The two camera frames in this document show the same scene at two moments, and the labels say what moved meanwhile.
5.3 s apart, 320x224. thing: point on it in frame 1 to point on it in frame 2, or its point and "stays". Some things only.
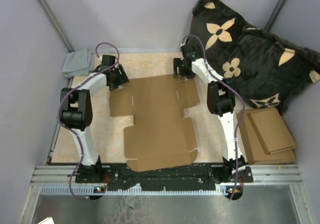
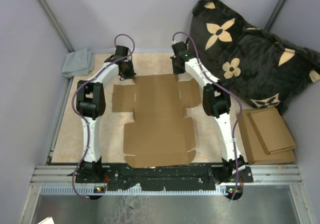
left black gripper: [122, 78] to [130, 74]
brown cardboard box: [161, 137] stays
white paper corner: [47, 220] stays
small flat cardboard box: [272, 130] stays
